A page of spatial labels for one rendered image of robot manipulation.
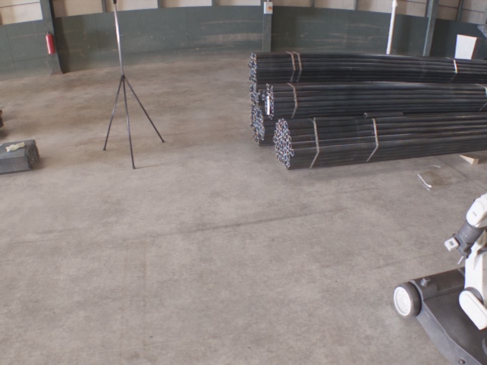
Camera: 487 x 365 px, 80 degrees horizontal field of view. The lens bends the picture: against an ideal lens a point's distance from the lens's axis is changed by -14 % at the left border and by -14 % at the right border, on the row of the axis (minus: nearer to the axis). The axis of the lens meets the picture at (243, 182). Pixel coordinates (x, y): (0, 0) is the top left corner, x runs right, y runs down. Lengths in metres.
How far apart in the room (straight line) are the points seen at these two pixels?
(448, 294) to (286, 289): 0.92
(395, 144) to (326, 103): 0.87
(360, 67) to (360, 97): 0.57
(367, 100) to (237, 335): 2.44
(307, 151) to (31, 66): 8.84
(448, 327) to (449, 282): 0.32
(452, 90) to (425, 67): 0.46
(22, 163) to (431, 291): 3.80
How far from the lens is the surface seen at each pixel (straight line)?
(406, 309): 2.02
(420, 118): 3.80
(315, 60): 3.57
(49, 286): 2.35
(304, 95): 3.08
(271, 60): 3.39
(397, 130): 3.59
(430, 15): 13.05
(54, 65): 10.17
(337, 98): 3.20
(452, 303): 2.03
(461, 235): 1.59
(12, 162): 3.99
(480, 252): 1.83
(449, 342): 1.88
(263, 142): 3.64
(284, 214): 2.64
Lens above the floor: 1.51
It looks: 30 degrees down
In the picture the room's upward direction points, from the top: straight up
